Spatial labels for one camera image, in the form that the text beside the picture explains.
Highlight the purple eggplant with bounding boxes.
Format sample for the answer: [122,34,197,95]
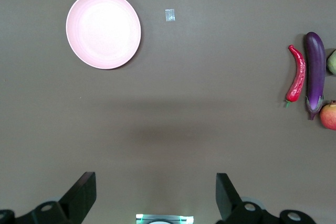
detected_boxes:
[303,31,326,121]

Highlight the red chili pepper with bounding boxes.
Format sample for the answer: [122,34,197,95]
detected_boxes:
[285,45,307,109]

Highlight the clear tape piece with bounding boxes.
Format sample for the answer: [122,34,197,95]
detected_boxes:
[165,9,176,23]

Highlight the pink round plate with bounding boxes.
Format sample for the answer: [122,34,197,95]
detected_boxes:
[65,0,142,70]

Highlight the red pomegranate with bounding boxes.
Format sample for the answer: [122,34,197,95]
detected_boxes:
[319,100,336,130]

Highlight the green mango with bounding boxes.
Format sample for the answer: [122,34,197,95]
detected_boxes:
[326,49,336,75]

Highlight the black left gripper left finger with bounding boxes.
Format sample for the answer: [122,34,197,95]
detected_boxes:
[0,172,97,224]

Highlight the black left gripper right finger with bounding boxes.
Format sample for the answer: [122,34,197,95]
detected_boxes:
[215,173,316,224]

